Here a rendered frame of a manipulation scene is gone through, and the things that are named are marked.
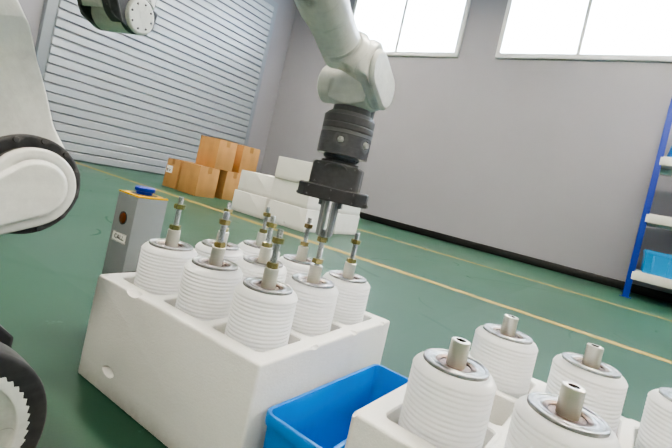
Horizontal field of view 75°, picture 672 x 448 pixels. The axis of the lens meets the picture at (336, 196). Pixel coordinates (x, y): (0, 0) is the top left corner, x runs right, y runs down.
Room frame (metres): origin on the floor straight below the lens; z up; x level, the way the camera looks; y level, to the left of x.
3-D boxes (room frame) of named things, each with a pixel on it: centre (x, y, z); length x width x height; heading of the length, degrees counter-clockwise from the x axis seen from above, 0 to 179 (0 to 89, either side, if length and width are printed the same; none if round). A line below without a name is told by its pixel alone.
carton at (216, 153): (4.53, 1.30, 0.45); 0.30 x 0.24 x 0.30; 57
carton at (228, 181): (4.68, 1.20, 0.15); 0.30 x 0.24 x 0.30; 56
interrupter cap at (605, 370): (0.62, -0.41, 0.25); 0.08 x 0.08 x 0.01
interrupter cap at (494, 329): (0.69, -0.32, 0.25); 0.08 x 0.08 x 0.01
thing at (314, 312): (0.75, 0.01, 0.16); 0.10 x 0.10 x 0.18
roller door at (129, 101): (5.99, 2.56, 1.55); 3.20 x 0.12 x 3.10; 146
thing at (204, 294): (0.72, 0.17, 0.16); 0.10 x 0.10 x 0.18
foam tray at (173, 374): (0.81, 0.11, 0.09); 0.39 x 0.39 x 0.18; 58
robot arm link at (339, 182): (0.75, 0.01, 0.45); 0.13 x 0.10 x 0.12; 80
